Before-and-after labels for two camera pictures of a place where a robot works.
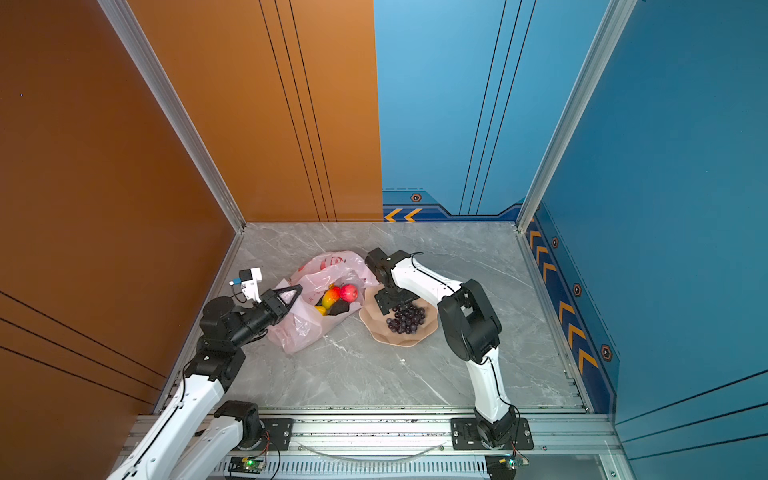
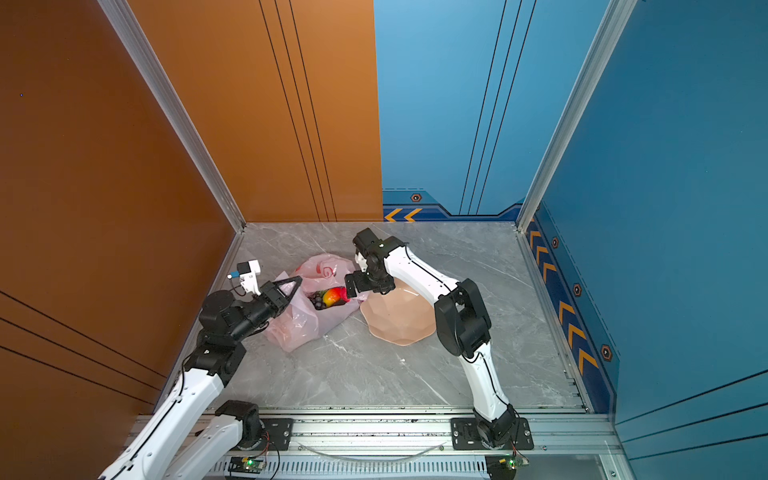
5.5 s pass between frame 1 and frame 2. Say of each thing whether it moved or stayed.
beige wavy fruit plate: stayed
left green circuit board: stayed
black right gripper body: moved
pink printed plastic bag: stayed
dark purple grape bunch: moved
